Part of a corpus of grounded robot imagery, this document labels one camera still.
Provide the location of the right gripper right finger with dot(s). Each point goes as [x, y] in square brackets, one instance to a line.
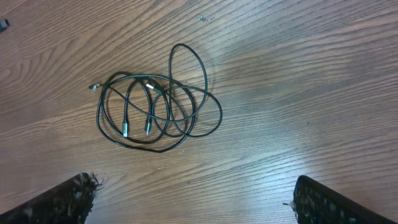
[315, 203]

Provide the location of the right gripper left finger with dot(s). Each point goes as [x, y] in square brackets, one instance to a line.
[67, 203]

